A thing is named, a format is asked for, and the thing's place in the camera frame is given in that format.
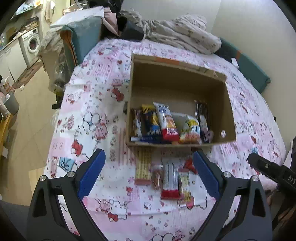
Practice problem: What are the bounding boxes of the teal side cushion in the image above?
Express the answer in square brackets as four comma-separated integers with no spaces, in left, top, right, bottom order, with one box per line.
[60,16,102,72]

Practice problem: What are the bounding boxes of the white kitchen cabinet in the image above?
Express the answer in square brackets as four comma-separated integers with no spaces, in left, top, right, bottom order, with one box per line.
[1,39,27,82]

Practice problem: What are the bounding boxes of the small yellow candy packet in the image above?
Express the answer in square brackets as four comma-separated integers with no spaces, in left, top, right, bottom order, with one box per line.
[179,169,191,204]

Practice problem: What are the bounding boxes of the small clear cake packet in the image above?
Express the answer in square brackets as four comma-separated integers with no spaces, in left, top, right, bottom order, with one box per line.
[151,164,163,190]

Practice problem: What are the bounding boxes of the white washing machine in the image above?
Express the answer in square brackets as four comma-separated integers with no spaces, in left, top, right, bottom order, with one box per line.
[18,28,40,69]

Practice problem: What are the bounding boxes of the yellow checkered biscuit packet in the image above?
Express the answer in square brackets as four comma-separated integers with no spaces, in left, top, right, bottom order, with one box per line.
[134,148,152,185]

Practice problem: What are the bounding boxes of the teal headboard cushion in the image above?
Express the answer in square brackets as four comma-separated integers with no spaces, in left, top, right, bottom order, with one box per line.
[215,38,271,93]

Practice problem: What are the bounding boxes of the crumpled floral blanket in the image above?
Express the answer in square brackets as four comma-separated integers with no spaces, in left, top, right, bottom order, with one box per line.
[120,9,222,55]

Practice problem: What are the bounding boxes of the grey trash bin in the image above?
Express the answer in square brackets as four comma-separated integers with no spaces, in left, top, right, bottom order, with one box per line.
[4,92,20,115]

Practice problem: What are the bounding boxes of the silver yellow snack bag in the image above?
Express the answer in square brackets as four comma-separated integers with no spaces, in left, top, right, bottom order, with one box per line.
[172,113,202,145]

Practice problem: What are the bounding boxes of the sweet rice cake packet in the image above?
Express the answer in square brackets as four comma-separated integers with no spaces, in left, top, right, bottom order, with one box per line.
[154,102,180,142]

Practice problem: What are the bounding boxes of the brown cardboard box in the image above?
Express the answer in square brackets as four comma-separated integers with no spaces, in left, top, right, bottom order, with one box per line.
[125,53,236,147]

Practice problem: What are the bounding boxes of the pink Hello Kitty bedsheet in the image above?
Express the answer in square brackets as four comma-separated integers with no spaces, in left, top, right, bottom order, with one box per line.
[45,39,286,240]

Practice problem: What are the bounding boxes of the blue yellow chip bag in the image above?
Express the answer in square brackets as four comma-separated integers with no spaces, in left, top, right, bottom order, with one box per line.
[142,104,161,136]

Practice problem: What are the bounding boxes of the white red wafer bar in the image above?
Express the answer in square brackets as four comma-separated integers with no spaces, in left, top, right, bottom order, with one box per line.
[161,158,180,200]

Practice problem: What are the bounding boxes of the brown chocolate bar packet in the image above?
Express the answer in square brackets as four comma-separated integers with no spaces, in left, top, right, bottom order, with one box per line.
[132,109,142,137]

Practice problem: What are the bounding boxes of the dark brown snack packet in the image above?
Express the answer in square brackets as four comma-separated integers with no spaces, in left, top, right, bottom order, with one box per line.
[195,100,210,144]

